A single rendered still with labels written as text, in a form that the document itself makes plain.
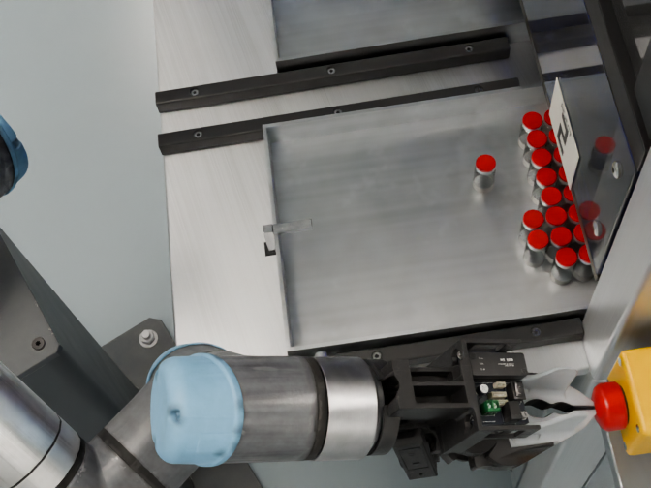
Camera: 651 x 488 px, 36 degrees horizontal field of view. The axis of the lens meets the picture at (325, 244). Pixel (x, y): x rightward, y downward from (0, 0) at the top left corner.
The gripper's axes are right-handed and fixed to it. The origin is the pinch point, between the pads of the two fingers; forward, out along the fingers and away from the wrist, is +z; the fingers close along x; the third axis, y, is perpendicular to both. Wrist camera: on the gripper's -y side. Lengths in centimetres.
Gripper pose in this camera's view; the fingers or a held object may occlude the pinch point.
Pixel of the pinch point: (575, 411)
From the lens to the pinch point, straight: 87.2
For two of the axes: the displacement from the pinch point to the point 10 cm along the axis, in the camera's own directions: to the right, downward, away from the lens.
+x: -1.3, -8.9, 4.4
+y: 3.4, -4.5, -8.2
